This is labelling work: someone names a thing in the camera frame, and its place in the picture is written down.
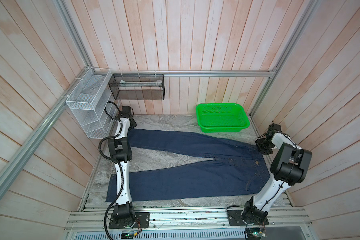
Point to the aluminium frame right post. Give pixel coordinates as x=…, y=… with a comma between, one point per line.
x=304, y=20

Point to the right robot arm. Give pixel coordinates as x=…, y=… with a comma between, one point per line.
x=289, y=167

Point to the aluminium frame back bar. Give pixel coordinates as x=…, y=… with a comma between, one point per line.
x=220, y=73

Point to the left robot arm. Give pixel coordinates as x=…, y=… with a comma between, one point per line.
x=121, y=155

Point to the aluminium frame left bar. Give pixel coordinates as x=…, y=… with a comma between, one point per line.
x=19, y=160

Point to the aluminium front rail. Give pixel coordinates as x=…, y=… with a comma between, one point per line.
x=211, y=223

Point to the black mesh wall basket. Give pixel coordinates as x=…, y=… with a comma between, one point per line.
x=137, y=87

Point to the green plastic basket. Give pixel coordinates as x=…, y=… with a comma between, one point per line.
x=221, y=117

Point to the dark blue denim trousers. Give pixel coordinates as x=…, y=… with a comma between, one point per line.
x=230, y=168

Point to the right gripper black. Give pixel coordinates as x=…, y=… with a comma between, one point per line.
x=258, y=141

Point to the aluminium frame bar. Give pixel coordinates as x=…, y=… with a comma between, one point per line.
x=220, y=73
x=19, y=160

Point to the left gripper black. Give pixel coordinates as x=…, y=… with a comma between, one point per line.
x=133, y=124

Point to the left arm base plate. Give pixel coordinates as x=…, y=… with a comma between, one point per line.
x=140, y=220

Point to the white wire mesh shelf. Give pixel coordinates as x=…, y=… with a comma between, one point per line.
x=88, y=102

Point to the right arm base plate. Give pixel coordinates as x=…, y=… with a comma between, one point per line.
x=237, y=217

